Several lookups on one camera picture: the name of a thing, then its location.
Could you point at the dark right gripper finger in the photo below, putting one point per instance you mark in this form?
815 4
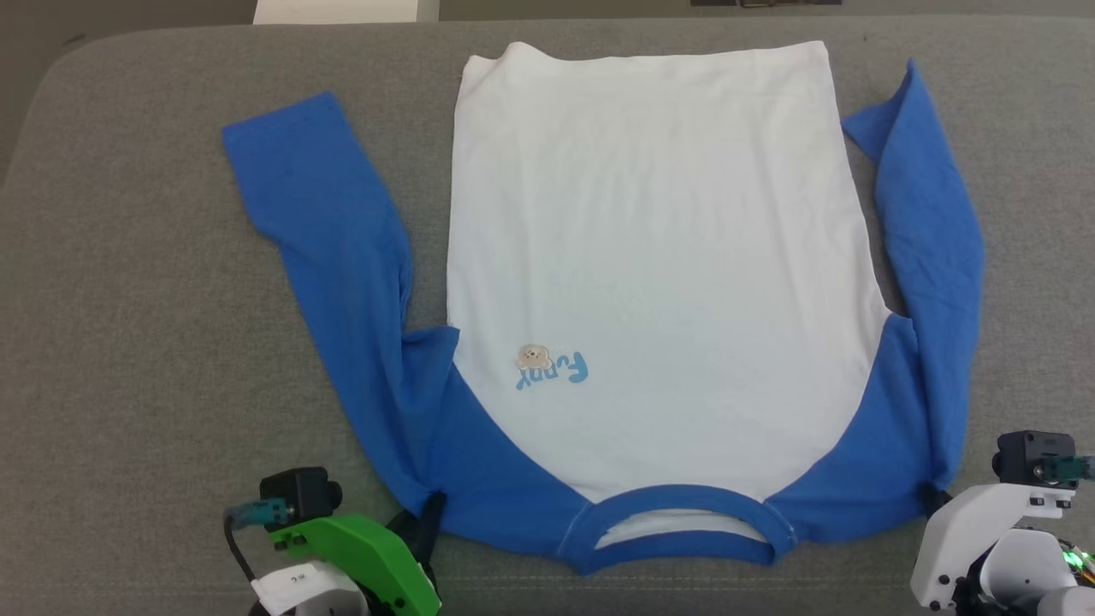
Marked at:
935 499

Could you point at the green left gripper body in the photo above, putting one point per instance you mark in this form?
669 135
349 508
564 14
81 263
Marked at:
368 552

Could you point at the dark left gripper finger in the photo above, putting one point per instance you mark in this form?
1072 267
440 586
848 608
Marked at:
433 522

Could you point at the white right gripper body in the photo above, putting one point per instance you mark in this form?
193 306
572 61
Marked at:
967 522

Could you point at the blue and white raglan shirt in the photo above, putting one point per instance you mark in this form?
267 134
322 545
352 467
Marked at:
650 257

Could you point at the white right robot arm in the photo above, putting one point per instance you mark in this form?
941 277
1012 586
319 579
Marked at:
1022 565

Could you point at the grey fabric sofa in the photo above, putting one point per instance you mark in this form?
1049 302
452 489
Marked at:
128 342

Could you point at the white box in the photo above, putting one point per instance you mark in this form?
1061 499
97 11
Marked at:
342 10

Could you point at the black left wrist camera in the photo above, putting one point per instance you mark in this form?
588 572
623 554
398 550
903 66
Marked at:
299 492

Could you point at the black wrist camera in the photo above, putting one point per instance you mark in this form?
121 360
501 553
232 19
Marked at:
299 492
1031 453

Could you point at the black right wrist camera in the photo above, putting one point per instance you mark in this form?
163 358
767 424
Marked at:
1031 453

